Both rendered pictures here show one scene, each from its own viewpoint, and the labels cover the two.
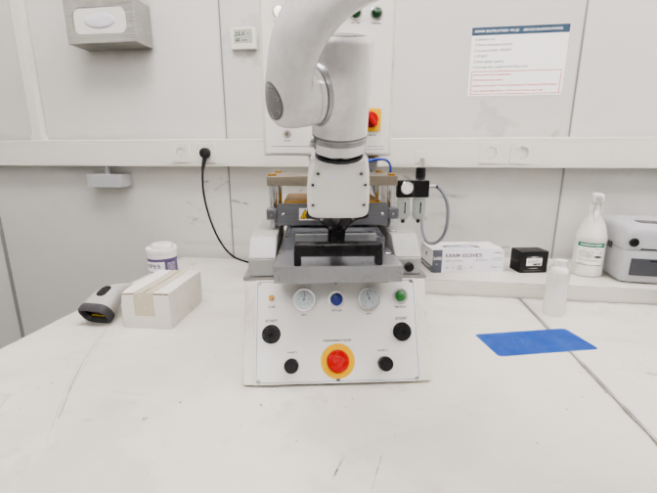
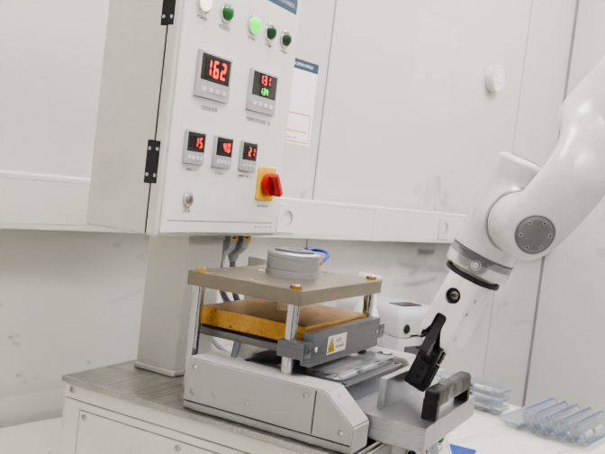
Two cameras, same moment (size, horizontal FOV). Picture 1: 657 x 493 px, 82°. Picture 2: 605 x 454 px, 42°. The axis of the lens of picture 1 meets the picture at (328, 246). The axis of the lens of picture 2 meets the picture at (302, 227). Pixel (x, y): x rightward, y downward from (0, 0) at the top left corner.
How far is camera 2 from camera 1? 1.03 m
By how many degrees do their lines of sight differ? 60
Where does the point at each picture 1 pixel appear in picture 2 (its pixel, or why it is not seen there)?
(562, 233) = not seen: hidden behind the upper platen
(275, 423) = not seen: outside the picture
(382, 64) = (282, 107)
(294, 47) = (593, 198)
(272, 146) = (168, 220)
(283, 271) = (429, 432)
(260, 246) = (347, 405)
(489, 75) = not seen: hidden behind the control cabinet
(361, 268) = (461, 408)
